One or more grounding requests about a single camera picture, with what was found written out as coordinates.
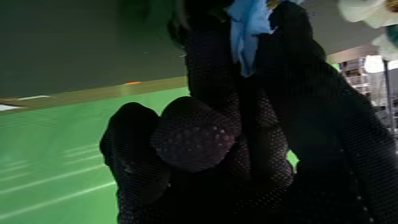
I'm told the teal flower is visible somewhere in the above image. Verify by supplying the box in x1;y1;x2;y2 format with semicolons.
372;23;398;62

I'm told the blue flower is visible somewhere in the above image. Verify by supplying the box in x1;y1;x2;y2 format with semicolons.
226;0;306;78

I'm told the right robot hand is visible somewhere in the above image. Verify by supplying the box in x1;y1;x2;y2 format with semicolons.
99;0;398;224

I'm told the white flower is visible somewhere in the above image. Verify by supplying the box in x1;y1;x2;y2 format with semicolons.
337;0;398;30

